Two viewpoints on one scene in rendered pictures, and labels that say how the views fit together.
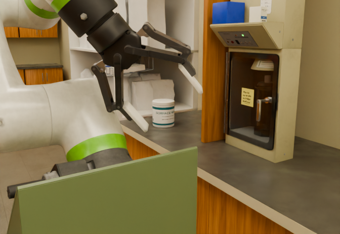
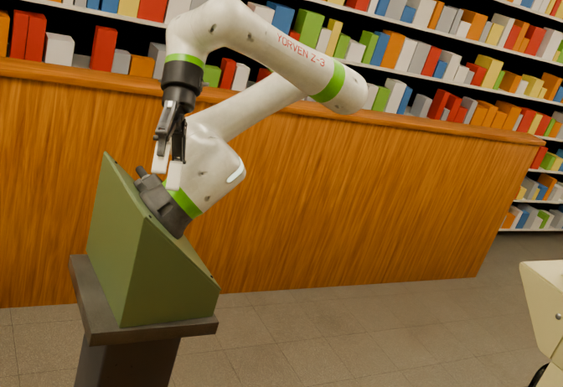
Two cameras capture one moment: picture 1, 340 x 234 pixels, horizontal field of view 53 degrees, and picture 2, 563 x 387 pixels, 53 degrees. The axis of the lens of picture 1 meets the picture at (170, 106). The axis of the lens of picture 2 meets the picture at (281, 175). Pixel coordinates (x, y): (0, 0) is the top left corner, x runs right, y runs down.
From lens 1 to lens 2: 146 cm
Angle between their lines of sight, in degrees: 82
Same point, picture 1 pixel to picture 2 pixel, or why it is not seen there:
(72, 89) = (203, 141)
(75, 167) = (152, 182)
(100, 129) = not seen: hidden behind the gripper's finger
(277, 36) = (544, 320)
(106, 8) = (164, 79)
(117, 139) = not seen: hidden behind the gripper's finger
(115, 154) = (160, 192)
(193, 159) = (140, 223)
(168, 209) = (125, 243)
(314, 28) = not seen: outside the picture
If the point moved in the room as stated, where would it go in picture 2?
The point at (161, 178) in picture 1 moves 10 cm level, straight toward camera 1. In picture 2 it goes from (128, 214) to (85, 203)
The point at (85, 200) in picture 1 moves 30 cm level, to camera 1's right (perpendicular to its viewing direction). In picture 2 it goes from (111, 185) to (61, 243)
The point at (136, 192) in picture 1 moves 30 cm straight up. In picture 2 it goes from (121, 208) to (145, 88)
